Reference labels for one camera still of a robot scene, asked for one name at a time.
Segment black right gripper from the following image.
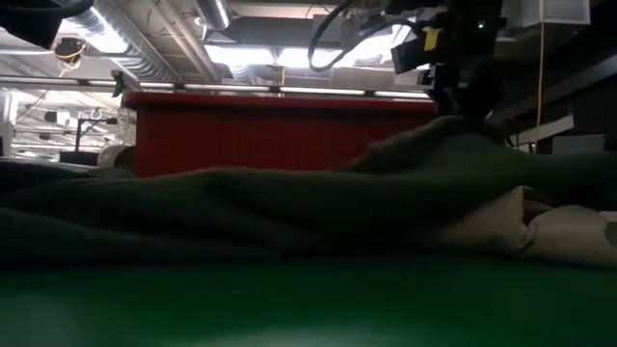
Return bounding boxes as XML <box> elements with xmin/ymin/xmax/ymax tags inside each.
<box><xmin>423</xmin><ymin>13</ymin><xmax>507</xmax><ymax>124</ymax></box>

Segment maroon garment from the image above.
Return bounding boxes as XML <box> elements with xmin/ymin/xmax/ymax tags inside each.
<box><xmin>523</xmin><ymin>190</ymin><xmax>555</xmax><ymax>224</ymax></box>

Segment beige shorts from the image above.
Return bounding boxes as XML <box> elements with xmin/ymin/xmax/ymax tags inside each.
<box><xmin>428</xmin><ymin>185</ymin><xmax>617</xmax><ymax>269</ymax></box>

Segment dark green garment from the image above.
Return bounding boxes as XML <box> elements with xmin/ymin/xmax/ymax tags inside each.
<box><xmin>0</xmin><ymin>114</ymin><xmax>617</xmax><ymax>269</ymax></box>

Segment red plastic laundry basket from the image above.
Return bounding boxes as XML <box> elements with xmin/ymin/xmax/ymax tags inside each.
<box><xmin>121</xmin><ymin>91</ymin><xmax>438</xmax><ymax>178</ymax></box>

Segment green table mat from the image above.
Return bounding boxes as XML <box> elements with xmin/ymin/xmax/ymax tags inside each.
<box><xmin>0</xmin><ymin>254</ymin><xmax>617</xmax><ymax>347</ymax></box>

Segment clear plastic spray bottle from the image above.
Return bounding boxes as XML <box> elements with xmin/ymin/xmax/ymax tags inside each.
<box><xmin>110</xmin><ymin>69</ymin><xmax>139</xmax><ymax>168</ymax></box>

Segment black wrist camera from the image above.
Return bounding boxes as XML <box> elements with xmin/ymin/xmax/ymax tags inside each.
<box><xmin>390</xmin><ymin>36</ymin><xmax>430</xmax><ymax>74</ymax></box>

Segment yellow hanging cord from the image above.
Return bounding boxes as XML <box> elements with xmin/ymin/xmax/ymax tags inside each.
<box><xmin>535</xmin><ymin>18</ymin><xmax>546</xmax><ymax>153</ymax></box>

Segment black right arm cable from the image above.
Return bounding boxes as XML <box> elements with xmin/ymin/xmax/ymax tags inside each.
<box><xmin>307</xmin><ymin>0</ymin><xmax>420</xmax><ymax>73</ymax></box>

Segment smooth silver ventilation duct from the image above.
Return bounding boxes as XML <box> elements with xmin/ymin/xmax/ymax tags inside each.
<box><xmin>195</xmin><ymin>0</ymin><xmax>232</xmax><ymax>31</ymax></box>

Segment yellow ceiling cord reel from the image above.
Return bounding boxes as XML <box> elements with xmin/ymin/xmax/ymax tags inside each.
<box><xmin>52</xmin><ymin>37</ymin><xmax>88</xmax><ymax>67</ymax></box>

